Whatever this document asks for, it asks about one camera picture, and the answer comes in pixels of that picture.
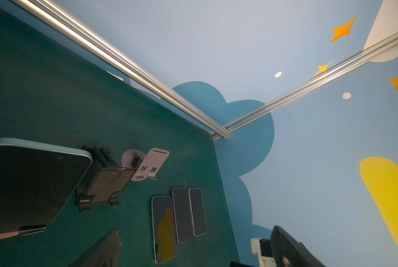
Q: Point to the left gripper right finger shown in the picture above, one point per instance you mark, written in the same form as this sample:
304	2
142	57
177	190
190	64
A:
287	252

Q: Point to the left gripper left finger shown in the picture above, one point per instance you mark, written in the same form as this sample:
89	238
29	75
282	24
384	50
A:
104	253

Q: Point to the black phone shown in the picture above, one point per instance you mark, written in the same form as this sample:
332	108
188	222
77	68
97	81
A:
182	215
164	240
36	180

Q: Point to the white-edged phone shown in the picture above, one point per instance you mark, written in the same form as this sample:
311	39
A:
197	212

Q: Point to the black back middle phone stand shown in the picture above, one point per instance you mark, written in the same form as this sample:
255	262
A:
103	181

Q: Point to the grey back right phone stand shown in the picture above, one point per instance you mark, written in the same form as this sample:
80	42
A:
146	165

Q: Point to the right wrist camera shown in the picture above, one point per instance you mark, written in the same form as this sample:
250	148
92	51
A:
262	249

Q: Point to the right aluminium frame post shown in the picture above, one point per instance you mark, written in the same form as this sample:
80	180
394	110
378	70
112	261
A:
335	72

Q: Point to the back aluminium frame bar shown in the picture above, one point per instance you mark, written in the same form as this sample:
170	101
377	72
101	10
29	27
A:
65	23

